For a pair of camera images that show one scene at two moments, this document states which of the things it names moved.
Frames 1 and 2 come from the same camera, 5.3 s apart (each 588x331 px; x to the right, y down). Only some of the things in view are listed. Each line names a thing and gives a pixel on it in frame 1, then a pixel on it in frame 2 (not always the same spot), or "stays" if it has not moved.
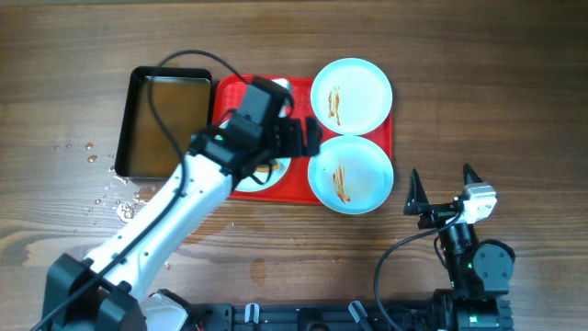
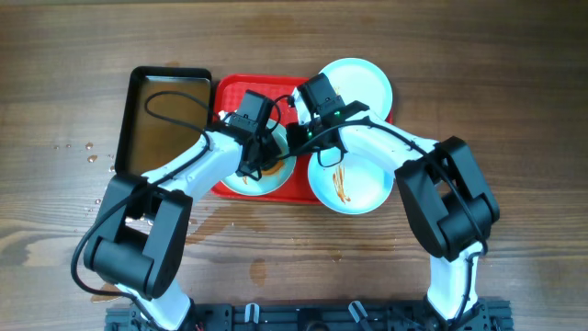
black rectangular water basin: x=183 y=97 stays
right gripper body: x=437 y=216 → x=303 y=133
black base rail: x=331 y=316 stays
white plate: x=351 y=175 stays
